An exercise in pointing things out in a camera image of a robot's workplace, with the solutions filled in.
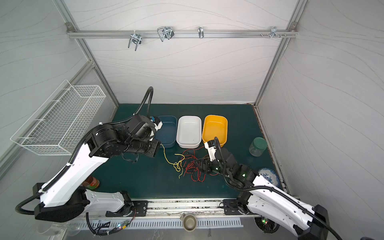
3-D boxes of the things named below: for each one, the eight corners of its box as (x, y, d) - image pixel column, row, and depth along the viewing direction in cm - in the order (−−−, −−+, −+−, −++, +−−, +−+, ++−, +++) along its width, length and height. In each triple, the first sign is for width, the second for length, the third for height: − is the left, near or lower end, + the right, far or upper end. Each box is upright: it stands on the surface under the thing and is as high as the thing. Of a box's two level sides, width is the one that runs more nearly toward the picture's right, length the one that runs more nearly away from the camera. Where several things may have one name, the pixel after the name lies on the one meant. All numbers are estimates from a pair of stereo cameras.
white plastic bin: (176, 148, 97) (175, 144, 92) (178, 120, 112) (178, 115, 107) (202, 148, 97) (202, 144, 92) (201, 120, 112) (201, 115, 108)
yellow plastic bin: (202, 146, 97) (202, 142, 93) (201, 118, 112) (201, 113, 108) (230, 146, 97) (231, 142, 93) (225, 118, 113) (226, 114, 109)
